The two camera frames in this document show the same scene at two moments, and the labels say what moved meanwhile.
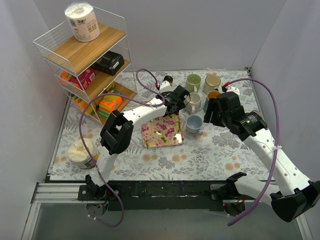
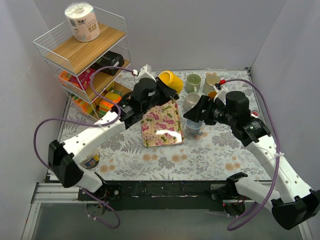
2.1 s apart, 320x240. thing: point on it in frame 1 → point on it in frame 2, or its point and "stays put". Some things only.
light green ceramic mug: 193,82 stays put
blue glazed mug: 213,94 stays put
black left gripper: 172,104 → 166,88
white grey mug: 194,103 stays put
